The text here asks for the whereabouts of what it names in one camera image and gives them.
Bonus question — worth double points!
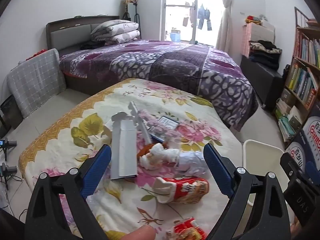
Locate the cream plastic bag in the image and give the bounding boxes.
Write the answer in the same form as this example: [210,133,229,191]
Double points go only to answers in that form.
[102,119,118,146]

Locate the black coat rack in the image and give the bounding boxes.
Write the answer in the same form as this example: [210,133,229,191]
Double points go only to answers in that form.
[122,0,142,39]

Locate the red snack packet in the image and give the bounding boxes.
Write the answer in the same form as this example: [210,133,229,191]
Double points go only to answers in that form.
[174,217,208,240]
[154,177,209,204]

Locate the wooden bookshelf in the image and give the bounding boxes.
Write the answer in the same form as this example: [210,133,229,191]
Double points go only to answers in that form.
[274,6,320,150]

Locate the person's left hand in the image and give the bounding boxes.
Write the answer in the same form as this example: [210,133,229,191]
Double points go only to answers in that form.
[133,224,156,240]

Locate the stack of lying books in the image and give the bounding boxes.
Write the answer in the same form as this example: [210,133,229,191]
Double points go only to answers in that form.
[275,97,303,143]

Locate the black storage bench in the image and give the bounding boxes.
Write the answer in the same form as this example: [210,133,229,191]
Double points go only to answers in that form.
[240,55,284,110]

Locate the orange plastic wrapper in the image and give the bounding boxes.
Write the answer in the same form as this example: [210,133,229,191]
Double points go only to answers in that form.
[137,142,171,161]

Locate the hanging blue jeans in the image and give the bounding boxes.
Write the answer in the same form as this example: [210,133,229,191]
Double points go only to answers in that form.
[197,4,213,31]

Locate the red cloth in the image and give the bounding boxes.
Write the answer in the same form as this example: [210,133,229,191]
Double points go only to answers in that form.
[26,49,48,60]

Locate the black flat box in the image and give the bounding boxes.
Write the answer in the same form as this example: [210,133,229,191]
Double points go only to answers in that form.
[0,96,23,131]

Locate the row of upright books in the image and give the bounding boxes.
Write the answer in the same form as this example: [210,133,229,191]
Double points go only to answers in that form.
[294,30,320,68]
[285,64,319,105]

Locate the long grey cardboard box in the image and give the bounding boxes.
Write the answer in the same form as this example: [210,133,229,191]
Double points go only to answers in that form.
[111,112,138,180]

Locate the hanging dark garment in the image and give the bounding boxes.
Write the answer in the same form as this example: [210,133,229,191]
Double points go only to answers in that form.
[189,2,198,24]

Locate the white window frame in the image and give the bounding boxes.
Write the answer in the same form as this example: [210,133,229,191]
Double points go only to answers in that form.
[160,0,225,46]

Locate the pink patterned folded quilt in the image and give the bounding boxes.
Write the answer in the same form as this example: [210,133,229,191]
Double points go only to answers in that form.
[105,30,141,46]

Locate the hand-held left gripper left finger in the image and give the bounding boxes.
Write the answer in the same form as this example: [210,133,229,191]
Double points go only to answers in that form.
[24,144,113,240]

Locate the cream curtain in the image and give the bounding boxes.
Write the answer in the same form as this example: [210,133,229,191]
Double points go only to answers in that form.
[216,0,237,49]

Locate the floral cream blanket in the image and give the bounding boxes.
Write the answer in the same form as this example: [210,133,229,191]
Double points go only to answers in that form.
[19,78,247,240]

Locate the small camera on tripod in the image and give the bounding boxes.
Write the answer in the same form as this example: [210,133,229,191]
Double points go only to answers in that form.
[0,139,17,161]
[0,162,17,191]

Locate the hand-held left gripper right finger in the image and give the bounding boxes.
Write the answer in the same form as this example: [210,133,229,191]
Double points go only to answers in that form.
[203,143,292,240]

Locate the dark clothes heap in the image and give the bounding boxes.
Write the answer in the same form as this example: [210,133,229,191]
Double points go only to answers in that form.
[80,40,106,51]

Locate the black floor cables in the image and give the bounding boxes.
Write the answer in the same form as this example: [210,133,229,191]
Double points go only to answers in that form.
[0,175,28,218]

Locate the purple patterned bed blanket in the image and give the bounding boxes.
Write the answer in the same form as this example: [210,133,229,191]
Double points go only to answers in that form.
[59,39,259,132]

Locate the dark wooden bed frame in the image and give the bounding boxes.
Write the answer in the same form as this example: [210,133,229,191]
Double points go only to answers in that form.
[46,16,120,97]

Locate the white foam puzzle strip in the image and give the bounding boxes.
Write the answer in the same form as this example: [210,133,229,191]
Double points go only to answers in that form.
[128,101,153,145]

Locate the grey plaid cushion pad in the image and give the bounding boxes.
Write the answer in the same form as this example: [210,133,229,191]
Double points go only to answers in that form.
[7,48,67,119]

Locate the blue white card packet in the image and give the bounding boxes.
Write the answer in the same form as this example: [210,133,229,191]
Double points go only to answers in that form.
[150,116,180,142]

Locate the blue white carton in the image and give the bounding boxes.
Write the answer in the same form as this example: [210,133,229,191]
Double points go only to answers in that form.
[285,135,320,180]
[297,110,320,157]

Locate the pile of dark clothes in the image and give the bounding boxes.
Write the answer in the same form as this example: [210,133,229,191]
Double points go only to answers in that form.
[249,40,283,71]

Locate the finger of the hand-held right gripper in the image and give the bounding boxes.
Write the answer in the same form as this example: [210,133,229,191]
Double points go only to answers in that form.
[305,160,320,183]
[279,152,304,188]

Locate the white plastic bin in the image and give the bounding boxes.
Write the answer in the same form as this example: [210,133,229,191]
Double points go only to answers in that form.
[242,139,297,228]

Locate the grey patterned folded quilt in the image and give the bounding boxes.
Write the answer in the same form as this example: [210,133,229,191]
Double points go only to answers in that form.
[90,19,139,40]

